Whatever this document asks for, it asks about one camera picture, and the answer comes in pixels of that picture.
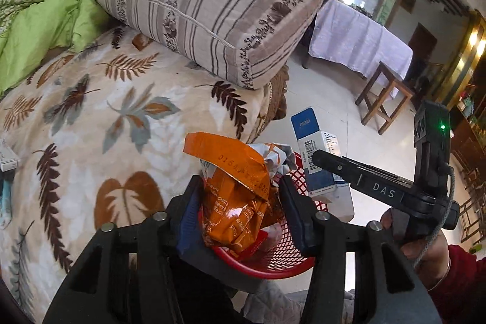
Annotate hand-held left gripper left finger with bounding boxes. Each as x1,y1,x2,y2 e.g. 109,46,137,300
43,175,207,324

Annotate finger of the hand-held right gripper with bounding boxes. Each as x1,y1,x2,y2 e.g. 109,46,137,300
311,150,415,209

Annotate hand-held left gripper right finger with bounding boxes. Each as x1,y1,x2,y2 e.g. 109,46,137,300
279,174,443,324

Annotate red mesh basket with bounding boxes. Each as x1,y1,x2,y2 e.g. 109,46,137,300
210,152,331,280

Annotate orange snack bag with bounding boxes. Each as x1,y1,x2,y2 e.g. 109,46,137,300
183,132,272,253

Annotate blue white carton box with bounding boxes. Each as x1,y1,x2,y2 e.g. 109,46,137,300
290,107,355,223

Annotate person's right hand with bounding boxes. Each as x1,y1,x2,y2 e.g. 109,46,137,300
380,208,451,291

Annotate wooden chair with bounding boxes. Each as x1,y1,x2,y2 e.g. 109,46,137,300
450,142,486,245

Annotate crumpled white orange wrapper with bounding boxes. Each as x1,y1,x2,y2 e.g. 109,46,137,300
247,142,295,180

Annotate wooden stool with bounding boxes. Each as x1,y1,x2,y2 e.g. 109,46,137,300
355,60,416,135

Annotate grey quilted cloth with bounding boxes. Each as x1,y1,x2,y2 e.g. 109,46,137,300
243,280,355,324

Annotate brown wooden door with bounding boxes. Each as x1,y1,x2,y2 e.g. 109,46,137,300
406,22,437,67

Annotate silver bangle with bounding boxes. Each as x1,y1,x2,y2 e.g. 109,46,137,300
427,257,453,292

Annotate leaf print fleece blanket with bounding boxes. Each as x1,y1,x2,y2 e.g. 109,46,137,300
0,24,291,322

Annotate table with lilac tablecloth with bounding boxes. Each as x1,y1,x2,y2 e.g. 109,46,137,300
302,0,414,101

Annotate teal tissue packet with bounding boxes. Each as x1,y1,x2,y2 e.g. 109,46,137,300
0,176,15,230

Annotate white medicine box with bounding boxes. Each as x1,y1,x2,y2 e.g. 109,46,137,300
0,139,19,173

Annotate green quilt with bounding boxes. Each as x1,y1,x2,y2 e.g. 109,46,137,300
0,0,111,97

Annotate grey braided lanyard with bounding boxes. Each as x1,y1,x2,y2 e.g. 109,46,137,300
414,168,458,269

